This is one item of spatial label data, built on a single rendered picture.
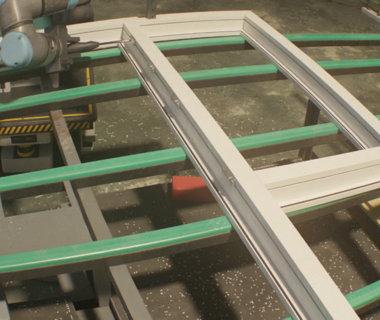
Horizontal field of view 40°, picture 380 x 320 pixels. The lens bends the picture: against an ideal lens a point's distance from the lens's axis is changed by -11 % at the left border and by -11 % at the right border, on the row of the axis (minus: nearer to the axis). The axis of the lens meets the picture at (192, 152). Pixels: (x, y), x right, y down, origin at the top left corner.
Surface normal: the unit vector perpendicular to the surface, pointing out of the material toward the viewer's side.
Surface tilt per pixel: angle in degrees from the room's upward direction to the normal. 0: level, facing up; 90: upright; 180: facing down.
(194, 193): 90
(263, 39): 90
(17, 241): 0
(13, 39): 73
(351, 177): 90
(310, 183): 90
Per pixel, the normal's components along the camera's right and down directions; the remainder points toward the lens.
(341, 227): 0.07, -0.83
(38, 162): 0.20, 0.56
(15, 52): -0.25, 0.25
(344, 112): -0.93, 0.15
